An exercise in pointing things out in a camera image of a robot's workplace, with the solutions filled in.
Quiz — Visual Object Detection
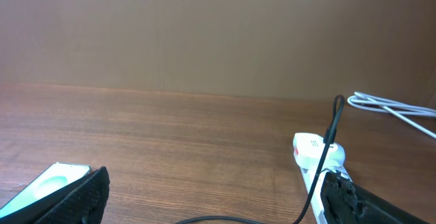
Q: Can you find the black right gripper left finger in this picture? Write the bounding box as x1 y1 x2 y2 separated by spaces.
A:
1 166 110 224

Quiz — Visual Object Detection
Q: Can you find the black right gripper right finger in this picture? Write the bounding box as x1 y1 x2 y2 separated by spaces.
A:
320 172 426 224

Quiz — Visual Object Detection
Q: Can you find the white power strip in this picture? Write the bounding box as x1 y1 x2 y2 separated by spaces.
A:
300 166 350 224

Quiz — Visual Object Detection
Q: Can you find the black USB charging cable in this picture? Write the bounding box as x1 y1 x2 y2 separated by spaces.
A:
175 94 346 224

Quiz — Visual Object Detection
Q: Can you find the white USB charger plug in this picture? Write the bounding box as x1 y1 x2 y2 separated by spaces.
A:
293 133 345 170

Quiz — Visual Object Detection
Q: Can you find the blue Galaxy smartphone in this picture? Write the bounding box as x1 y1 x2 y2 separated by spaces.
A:
1 162 91 217

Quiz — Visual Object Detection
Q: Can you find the white power strip cord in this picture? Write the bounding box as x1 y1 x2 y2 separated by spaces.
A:
347 91 436 140

